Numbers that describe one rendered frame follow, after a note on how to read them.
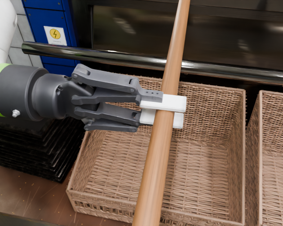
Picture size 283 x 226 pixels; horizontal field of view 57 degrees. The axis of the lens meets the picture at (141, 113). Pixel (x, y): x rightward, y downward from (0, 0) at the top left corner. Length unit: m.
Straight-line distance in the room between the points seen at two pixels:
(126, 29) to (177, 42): 0.46
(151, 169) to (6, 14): 0.37
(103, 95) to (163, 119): 0.10
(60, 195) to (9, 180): 0.22
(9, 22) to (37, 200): 0.71
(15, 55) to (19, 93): 0.84
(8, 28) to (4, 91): 0.14
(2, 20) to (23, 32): 0.64
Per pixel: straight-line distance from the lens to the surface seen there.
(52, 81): 0.44
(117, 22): 0.99
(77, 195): 0.89
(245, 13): 0.93
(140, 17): 0.97
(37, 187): 1.11
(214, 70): 0.57
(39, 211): 1.06
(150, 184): 0.32
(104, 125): 0.46
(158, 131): 0.37
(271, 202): 1.11
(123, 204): 0.86
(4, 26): 0.54
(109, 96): 0.41
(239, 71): 0.58
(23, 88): 0.44
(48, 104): 0.43
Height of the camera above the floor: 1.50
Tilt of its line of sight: 46 degrees down
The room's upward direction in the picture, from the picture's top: straight up
